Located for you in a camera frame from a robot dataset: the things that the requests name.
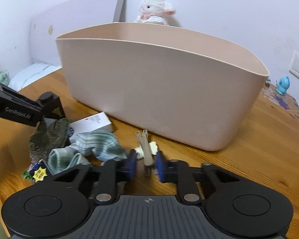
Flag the small green plush toy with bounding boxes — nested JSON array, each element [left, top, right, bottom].
[[0, 72, 10, 86]]

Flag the blue cartoon figurine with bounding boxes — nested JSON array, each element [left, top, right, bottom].
[[276, 76, 290, 96]]

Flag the beige plastic storage bin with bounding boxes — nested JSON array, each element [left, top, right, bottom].
[[55, 22, 269, 151]]

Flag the white slim carton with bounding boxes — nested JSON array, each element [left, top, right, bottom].
[[68, 112, 113, 144]]

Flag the dark green crinkled bag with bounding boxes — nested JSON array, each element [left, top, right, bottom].
[[29, 118, 70, 164]]

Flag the green plaid scrunchie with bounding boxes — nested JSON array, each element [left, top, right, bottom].
[[47, 130, 127, 174]]

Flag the lilac bed headboard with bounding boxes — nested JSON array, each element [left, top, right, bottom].
[[30, 0, 124, 66]]

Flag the black small bottle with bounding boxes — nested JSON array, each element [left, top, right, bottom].
[[36, 92, 66, 120]]

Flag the white plush lamb toy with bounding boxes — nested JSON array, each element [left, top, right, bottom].
[[135, 0, 176, 25]]

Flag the black box yellow stars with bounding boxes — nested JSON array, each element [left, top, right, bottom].
[[23, 160, 51, 183]]

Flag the tiny mushroom figurine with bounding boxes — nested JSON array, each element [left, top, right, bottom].
[[265, 78, 270, 87]]

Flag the purple flower table mat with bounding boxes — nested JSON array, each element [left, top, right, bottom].
[[261, 84, 299, 119]]

